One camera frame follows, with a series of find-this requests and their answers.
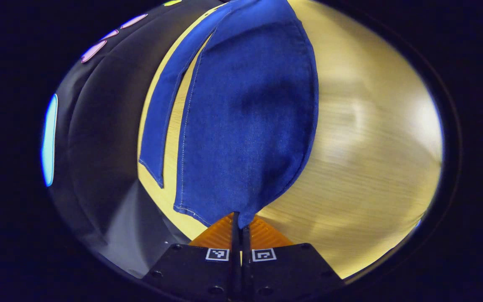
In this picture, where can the black backdrop cloth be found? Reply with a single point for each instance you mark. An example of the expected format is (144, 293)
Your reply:
(99, 126)

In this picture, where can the blue jeans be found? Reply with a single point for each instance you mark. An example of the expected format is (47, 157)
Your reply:
(250, 126)

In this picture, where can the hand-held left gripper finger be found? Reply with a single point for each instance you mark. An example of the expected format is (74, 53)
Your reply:
(235, 251)
(246, 260)

